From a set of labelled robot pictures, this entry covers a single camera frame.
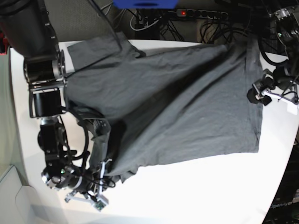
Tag white cable on floor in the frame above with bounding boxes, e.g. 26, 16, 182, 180
129, 14, 160, 31

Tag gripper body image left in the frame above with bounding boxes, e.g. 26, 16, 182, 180
41, 159, 115, 205

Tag dark grey t-shirt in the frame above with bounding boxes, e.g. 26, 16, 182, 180
66, 33, 263, 181

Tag red clamp at table corner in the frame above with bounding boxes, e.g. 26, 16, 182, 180
0, 31, 10, 55

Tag black power strip red light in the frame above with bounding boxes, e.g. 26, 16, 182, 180
176, 9, 229, 20

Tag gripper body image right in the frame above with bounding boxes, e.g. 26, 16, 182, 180
247, 68, 299, 106

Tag blue box at top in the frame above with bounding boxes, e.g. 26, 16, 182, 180
113, 0, 178, 9

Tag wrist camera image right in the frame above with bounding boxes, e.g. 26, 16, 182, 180
287, 102, 299, 116

